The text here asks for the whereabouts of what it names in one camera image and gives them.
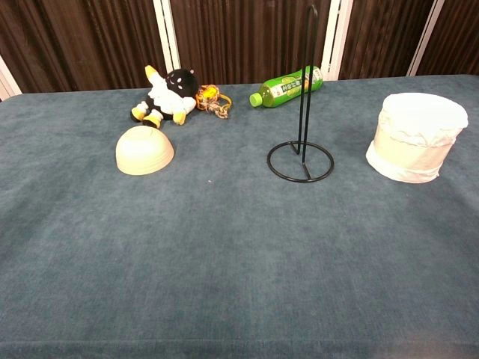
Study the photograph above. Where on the white paper towel roll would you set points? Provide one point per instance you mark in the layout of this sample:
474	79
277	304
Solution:
411	149

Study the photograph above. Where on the blue grey tablecloth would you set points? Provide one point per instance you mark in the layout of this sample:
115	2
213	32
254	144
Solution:
224	243

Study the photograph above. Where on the green tea plastic bottle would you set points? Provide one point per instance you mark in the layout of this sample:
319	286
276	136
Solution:
277	91

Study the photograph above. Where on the cream upturned bowl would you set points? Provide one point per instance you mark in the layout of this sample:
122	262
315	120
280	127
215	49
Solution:
144	153

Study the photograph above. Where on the black white plush toy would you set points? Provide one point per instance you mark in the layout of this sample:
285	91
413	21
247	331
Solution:
168	98

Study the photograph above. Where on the brown pleated curtain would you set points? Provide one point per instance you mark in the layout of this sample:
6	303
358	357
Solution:
243	37
456	37
75	41
381	37

